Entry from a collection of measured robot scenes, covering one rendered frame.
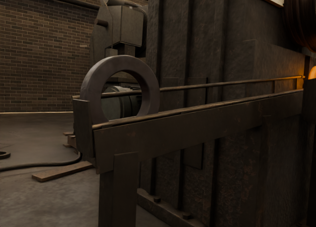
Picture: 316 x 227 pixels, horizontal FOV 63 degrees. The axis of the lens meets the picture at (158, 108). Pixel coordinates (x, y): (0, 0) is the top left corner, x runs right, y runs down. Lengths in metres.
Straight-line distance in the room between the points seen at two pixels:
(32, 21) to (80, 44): 1.20
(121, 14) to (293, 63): 4.35
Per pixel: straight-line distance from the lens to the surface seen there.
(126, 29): 5.39
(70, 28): 7.12
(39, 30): 6.87
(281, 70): 1.25
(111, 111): 2.01
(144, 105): 0.60
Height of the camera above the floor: 0.66
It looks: 4 degrees down
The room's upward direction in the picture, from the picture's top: 3 degrees clockwise
